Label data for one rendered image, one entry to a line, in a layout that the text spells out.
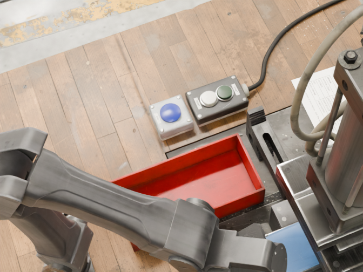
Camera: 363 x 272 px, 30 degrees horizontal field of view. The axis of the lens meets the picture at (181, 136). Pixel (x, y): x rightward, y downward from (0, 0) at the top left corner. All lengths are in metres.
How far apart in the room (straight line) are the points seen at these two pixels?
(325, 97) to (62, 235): 0.60
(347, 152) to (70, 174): 0.32
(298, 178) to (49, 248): 0.38
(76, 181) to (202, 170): 0.48
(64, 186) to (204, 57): 0.65
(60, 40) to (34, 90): 1.19
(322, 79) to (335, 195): 0.55
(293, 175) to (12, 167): 0.40
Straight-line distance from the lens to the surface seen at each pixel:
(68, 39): 2.57
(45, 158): 0.81
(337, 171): 0.79
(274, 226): 1.19
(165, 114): 1.28
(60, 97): 1.37
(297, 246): 1.12
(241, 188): 1.24
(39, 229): 0.96
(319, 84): 1.36
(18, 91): 1.40
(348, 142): 0.73
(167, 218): 0.84
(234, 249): 0.88
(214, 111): 1.28
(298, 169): 1.00
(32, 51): 2.58
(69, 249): 1.05
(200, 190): 1.24
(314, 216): 0.94
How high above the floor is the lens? 2.05
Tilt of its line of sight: 63 degrees down
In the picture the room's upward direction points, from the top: 7 degrees counter-clockwise
